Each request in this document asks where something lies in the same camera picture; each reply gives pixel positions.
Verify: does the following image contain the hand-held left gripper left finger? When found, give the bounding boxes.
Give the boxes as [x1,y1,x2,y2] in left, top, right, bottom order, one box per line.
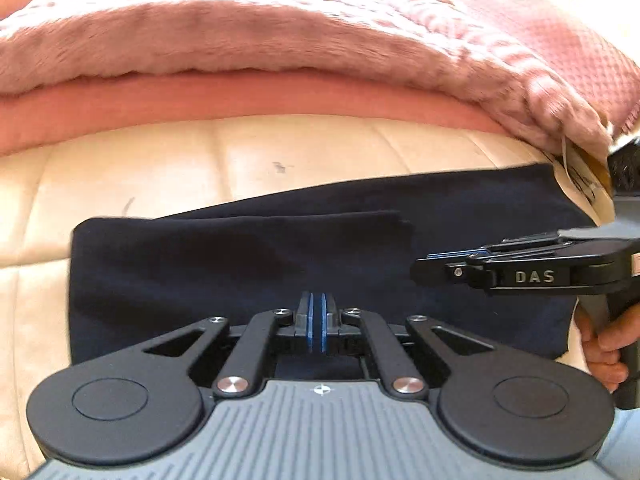
[140,292,317,400]

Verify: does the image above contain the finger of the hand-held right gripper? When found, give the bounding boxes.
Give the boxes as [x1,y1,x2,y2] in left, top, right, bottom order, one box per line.
[411,255,496,288]
[430,231,576,263]

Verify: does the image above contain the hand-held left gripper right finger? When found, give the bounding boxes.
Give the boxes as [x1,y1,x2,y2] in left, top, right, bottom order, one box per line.
[320,292,496,400]

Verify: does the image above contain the dark navy pants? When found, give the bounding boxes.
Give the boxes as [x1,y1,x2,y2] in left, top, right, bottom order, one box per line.
[67,162,601,381]

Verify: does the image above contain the person's right hand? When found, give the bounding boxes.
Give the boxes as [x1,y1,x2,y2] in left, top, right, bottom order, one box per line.
[576,307,637,392]

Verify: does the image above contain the person's light blue jeans leg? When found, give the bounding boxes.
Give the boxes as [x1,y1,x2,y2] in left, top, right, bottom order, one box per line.
[595,405,640,480]

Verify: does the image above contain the salmon pink bed sheet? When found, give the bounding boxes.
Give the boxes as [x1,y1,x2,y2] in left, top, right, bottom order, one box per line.
[0,72,531,158]

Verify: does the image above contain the pink fluffy blanket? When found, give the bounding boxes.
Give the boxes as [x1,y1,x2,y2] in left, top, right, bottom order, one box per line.
[0,0,613,153]

